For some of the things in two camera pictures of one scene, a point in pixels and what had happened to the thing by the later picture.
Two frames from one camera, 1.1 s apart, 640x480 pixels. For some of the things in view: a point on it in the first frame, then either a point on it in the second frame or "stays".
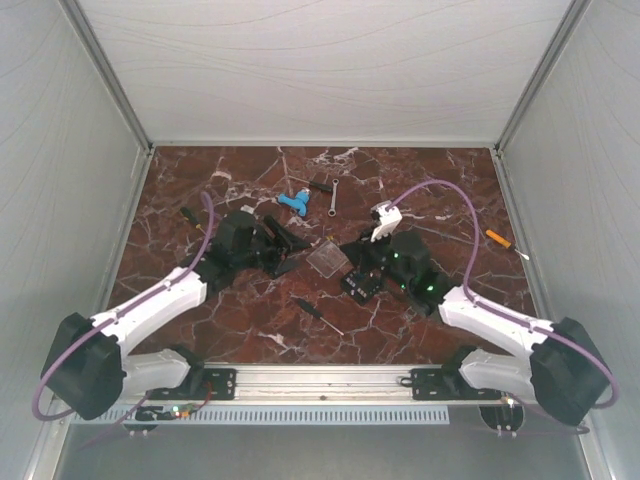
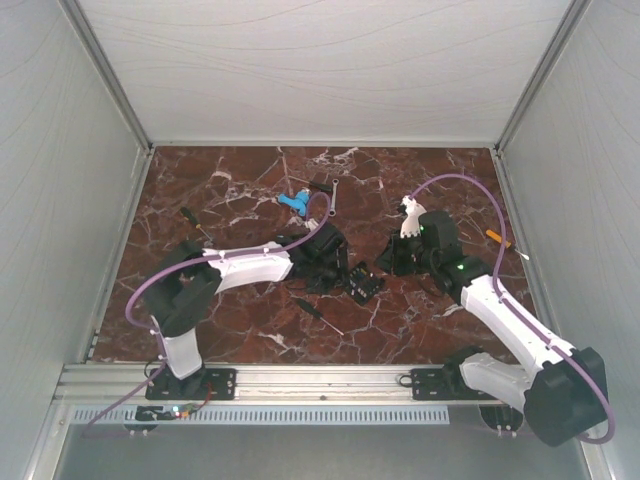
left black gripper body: x=265 y=252 → x=331 y=274
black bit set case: x=361 y=286 stays
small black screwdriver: x=317 y=314 stays
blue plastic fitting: x=299 y=202 stays
